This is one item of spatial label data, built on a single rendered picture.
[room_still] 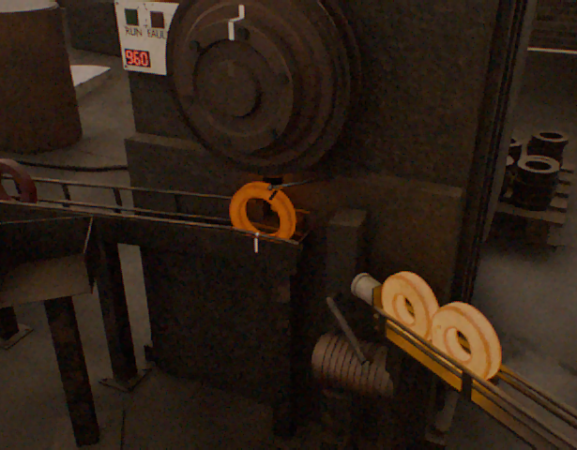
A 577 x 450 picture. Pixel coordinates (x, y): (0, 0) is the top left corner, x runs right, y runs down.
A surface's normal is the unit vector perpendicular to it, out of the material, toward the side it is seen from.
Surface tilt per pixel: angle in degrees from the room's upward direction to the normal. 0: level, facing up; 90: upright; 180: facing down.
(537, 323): 0
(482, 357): 90
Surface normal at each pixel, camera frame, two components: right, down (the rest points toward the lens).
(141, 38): -0.41, 0.43
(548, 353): 0.00, -0.88
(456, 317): -0.86, 0.24
